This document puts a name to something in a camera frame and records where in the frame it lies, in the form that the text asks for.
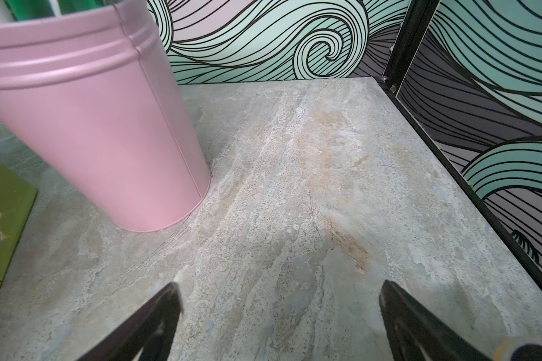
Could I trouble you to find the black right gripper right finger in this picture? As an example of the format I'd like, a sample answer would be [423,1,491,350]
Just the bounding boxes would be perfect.
[379,280,489,360]

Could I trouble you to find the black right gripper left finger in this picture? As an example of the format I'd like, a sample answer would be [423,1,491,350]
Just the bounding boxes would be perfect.
[80,282,182,360]

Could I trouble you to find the white green paper takeout bag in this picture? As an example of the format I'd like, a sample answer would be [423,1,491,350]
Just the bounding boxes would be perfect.
[0,152,39,332]

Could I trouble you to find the pink metal straw bucket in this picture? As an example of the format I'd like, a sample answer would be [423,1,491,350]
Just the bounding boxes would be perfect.
[0,1,211,233]

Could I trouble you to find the green white wrapped straws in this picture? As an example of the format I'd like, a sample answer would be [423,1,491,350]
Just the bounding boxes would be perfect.
[5,0,117,21]

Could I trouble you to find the black cage frame post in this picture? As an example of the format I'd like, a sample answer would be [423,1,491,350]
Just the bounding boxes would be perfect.
[382,0,441,96]

